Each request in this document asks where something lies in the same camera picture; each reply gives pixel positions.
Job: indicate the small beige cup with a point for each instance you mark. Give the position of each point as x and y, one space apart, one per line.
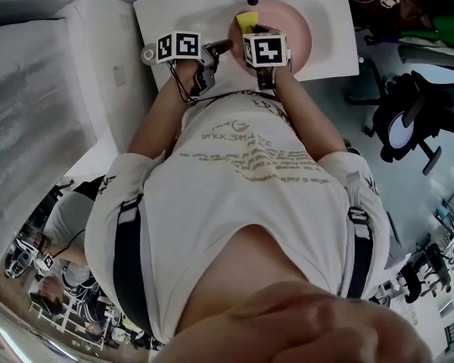
149 54

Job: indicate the large pink plate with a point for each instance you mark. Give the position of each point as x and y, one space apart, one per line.
295 25

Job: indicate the person's left forearm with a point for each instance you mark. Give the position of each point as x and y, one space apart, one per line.
159 119

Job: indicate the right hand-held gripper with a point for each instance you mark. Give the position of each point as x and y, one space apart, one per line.
266 49

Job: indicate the white round disc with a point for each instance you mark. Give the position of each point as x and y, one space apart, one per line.
399 131

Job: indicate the yellow sponge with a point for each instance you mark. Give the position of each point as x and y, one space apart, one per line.
247 22

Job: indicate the person's chin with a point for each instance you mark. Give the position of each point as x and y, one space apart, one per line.
295 327

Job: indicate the white sink basin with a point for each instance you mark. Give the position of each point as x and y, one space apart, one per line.
333 32

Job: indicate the person's white printed t-shirt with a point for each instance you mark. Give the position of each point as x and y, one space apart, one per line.
231 202

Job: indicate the green cloth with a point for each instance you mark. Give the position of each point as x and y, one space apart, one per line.
446 28

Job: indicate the black office chair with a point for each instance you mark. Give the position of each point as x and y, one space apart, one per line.
427 108

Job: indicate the brown leather bag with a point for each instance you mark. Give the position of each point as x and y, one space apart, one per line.
393 2

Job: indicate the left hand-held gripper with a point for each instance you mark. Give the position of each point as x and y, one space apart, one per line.
179 45

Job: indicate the person's right forearm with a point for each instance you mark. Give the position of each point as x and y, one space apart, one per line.
310 123

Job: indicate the white toilet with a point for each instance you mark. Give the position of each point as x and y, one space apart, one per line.
106 51

